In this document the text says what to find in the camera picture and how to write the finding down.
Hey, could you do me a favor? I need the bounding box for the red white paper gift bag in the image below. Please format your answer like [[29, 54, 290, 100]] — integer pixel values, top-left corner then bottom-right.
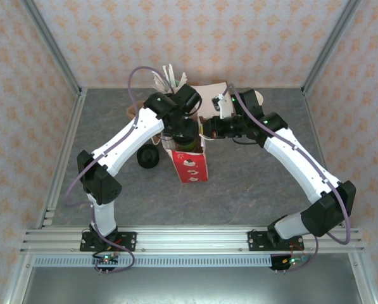
[[160, 115, 217, 184]]

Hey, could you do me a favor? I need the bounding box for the stack of white paper napkins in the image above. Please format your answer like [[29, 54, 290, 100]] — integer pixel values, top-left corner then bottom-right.
[[190, 82, 230, 123]]

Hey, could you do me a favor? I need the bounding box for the stack of black cup lids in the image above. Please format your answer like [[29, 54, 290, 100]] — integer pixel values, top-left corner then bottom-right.
[[136, 144, 160, 170]]

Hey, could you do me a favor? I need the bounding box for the stack of brown pulp carriers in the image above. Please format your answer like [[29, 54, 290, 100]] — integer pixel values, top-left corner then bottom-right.
[[126, 99, 164, 147]]

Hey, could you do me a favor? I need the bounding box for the small circuit board with LED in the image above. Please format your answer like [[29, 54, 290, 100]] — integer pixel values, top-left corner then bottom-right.
[[270, 255, 307, 270], [92, 251, 120, 266]]

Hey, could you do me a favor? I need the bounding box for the grey metal sheet panel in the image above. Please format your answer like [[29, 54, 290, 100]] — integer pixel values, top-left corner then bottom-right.
[[20, 267, 365, 304]]

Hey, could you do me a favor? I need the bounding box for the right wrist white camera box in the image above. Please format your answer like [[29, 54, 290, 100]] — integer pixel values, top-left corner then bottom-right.
[[211, 92, 234, 120]]

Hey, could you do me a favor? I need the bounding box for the aluminium table side rail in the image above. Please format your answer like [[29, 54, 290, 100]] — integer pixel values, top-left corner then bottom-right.
[[302, 88, 350, 229], [36, 88, 88, 229]]

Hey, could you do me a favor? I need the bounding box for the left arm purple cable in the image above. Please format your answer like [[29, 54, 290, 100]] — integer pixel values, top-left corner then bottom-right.
[[64, 65, 177, 274]]

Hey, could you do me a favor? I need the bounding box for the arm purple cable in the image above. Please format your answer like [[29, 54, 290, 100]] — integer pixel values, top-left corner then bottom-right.
[[220, 82, 351, 273], [64, 65, 177, 274]]

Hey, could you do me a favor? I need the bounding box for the wide aluminium mounting rail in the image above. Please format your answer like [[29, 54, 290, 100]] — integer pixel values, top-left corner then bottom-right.
[[20, 226, 365, 254]]

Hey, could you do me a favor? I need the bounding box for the aluminium frame post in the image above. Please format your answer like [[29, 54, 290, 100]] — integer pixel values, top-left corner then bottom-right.
[[19, 0, 84, 96], [301, 0, 363, 96]]

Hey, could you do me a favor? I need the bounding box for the grey slotted cable duct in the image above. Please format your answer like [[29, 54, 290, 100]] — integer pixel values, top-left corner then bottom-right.
[[33, 255, 274, 269]]

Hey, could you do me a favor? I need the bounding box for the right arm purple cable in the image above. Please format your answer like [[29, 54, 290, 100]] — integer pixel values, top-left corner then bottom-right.
[[220, 82, 351, 273]]

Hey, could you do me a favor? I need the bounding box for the aluminium lower frame bar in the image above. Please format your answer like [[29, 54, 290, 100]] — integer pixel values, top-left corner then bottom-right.
[[3, 253, 34, 304], [348, 253, 378, 304]]

